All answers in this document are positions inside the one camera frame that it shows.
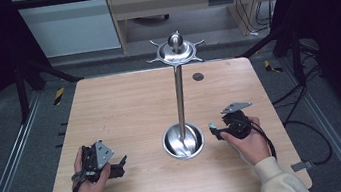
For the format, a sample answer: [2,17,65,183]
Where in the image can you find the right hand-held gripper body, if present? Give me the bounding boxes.
[219,99,258,143]

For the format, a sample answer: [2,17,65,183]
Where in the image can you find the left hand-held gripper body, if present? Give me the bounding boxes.
[78,137,120,185]

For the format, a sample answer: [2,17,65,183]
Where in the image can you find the person's right hand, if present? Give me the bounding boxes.
[217,114,274,171]

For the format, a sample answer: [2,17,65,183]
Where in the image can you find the person's left hand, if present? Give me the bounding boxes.
[71,142,115,192]

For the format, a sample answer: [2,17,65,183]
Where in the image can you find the steel hook stand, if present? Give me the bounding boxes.
[143,26,221,164]

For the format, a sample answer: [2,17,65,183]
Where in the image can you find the dark round table grommet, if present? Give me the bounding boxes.
[192,71,206,83]

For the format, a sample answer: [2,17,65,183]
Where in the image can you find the yellow black floor tape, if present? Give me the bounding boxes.
[51,85,69,106]
[262,57,284,76]

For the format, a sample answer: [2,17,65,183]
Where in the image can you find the grey tape strip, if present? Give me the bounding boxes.
[290,159,316,174]

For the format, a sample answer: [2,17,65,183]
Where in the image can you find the black metal stand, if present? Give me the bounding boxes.
[11,50,90,125]
[233,22,310,95]

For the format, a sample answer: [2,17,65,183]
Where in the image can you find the white cabinet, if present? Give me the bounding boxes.
[10,0,123,64]

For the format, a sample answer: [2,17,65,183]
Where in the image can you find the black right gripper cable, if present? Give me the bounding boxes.
[248,117,278,163]

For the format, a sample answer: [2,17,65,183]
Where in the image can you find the black floor cable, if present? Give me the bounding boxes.
[267,62,336,171]

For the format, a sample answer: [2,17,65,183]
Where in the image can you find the hanging desk cables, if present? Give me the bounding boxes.
[233,0,279,40]

